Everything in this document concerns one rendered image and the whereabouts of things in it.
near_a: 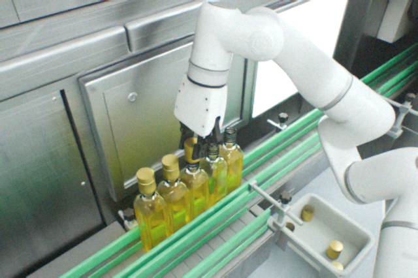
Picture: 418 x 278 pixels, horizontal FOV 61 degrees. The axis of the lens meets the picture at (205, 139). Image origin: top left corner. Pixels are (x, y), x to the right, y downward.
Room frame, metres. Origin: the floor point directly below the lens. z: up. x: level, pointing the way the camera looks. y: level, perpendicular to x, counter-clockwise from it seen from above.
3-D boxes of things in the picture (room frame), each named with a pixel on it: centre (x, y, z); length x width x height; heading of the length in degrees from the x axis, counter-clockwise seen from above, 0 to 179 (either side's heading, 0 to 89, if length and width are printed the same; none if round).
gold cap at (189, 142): (0.55, 0.03, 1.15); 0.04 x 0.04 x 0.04
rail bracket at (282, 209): (0.56, -0.18, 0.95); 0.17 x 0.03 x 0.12; 41
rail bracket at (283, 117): (0.87, -0.23, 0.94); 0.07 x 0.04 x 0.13; 41
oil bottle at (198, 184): (0.55, 0.03, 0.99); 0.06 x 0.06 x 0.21; 41
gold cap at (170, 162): (0.51, 0.07, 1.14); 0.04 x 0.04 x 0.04
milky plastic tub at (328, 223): (0.56, -0.33, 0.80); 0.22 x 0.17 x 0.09; 41
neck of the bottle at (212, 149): (0.58, -0.02, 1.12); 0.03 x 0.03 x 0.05
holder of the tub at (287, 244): (0.58, -0.31, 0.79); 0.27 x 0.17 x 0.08; 41
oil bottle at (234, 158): (0.63, -0.06, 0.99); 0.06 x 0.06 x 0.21; 41
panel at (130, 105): (0.85, -0.11, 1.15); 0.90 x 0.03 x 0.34; 131
